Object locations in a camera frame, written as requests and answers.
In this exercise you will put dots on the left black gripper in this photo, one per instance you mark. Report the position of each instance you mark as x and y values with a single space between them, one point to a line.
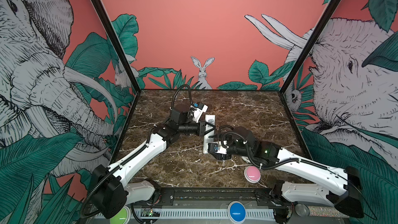
201 128

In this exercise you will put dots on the blue round push button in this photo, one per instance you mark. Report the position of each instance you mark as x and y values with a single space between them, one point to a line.
236 212

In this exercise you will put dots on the glittery silver microphone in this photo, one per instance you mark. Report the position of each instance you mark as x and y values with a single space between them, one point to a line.
318 211

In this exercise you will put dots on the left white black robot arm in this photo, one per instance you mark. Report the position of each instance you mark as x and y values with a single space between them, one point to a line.
108 192

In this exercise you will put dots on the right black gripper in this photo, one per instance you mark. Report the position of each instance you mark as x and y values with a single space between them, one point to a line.
223 137

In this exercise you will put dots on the small green circuit board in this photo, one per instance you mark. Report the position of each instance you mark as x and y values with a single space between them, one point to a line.
151 213

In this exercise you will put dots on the white slotted cable duct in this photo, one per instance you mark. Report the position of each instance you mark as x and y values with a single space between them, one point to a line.
191 213

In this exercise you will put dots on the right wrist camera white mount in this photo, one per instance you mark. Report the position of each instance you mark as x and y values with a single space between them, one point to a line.
217 149

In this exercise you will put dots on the right black frame post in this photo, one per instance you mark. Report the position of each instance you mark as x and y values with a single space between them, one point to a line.
318 29

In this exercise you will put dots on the left black frame post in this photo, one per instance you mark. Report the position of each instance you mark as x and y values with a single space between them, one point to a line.
111 33

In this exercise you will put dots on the black frame post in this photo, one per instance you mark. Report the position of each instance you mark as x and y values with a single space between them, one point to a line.
111 33
318 29

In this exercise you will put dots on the black front mounting rail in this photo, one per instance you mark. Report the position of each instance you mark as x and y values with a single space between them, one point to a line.
168 196

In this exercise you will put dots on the pink round push button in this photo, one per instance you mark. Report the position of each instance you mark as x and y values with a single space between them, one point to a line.
252 174

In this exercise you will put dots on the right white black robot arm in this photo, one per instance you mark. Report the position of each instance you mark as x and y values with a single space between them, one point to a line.
336 187

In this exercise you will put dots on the green round push button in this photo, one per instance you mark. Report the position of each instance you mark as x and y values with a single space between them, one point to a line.
122 217

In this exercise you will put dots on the white remote control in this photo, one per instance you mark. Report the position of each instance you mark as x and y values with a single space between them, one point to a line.
210 130

